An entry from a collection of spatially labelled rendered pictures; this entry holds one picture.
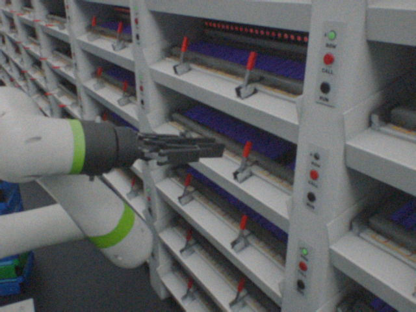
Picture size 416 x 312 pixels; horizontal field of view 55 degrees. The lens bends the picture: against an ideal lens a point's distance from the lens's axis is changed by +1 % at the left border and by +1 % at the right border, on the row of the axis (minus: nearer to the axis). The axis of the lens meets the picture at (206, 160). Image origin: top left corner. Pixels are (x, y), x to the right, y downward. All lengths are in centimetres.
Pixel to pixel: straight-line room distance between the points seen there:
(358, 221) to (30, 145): 54
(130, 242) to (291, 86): 50
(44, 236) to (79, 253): 84
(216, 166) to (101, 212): 29
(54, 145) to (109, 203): 29
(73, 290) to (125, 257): 76
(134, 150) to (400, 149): 42
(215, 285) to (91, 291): 64
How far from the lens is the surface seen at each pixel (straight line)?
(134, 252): 98
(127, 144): 69
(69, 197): 85
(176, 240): 136
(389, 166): 61
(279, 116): 74
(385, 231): 74
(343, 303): 86
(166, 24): 120
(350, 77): 62
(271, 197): 84
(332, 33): 63
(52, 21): 236
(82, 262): 184
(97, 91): 171
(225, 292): 118
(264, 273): 95
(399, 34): 59
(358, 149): 63
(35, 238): 106
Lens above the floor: 110
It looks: 24 degrees down
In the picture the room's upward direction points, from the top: straight up
